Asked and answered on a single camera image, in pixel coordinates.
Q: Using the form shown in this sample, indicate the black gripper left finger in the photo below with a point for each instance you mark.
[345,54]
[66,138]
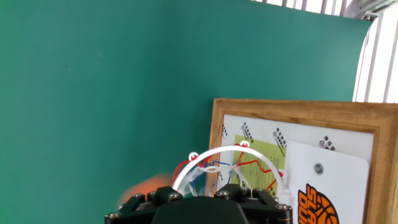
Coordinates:
[133,211]

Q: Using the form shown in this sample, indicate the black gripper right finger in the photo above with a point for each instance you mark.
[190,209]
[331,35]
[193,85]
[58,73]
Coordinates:
[264,211]

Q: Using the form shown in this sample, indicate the small orange basketball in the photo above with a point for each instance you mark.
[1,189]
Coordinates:
[149,185]

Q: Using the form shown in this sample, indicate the white hoop with net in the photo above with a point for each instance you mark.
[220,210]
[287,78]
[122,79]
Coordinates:
[224,149]

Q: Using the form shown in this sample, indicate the white slam dunk backboard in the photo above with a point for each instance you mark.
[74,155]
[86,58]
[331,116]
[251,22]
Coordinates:
[342,174]

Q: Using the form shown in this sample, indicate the green table mat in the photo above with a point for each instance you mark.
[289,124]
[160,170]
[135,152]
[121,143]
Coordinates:
[124,93]

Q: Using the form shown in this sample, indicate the wooden picture frame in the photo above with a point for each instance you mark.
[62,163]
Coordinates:
[311,110]

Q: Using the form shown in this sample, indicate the aluminium frame post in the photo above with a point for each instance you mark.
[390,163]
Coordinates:
[370,9]

